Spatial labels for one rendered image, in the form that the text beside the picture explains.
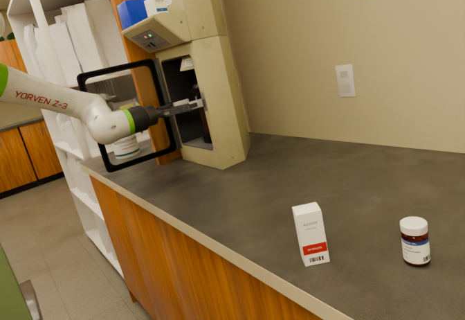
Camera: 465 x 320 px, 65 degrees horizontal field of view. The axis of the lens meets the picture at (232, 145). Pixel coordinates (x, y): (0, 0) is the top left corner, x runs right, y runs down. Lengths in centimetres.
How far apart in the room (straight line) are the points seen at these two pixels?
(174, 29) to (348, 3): 58
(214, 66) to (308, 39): 39
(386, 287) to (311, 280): 12
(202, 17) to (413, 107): 75
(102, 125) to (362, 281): 92
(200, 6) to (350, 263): 95
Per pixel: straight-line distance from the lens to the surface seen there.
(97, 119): 129
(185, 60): 140
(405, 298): 66
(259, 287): 88
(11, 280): 77
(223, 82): 133
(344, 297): 66
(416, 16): 122
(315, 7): 142
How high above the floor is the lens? 136
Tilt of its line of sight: 15 degrees down
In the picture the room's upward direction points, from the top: 13 degrees counter-clockwise
